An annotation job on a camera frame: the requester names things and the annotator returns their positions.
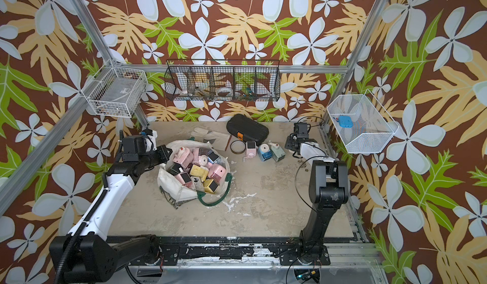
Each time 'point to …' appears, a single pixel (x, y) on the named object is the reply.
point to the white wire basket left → (116, 91)
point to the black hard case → (247, 129)
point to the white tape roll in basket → (224, 91)
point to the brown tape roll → (238, 146)
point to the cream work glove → (218, 141)
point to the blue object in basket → (345, 121)
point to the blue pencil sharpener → (264, 153)
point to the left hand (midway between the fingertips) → (172, 147)
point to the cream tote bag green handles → (177, 186)
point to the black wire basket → (253, 80)
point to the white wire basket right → (372, 127)
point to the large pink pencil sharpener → (184, 157)
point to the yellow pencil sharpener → (200, 171)
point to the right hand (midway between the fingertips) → (292, 141)
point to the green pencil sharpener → (277, 151)
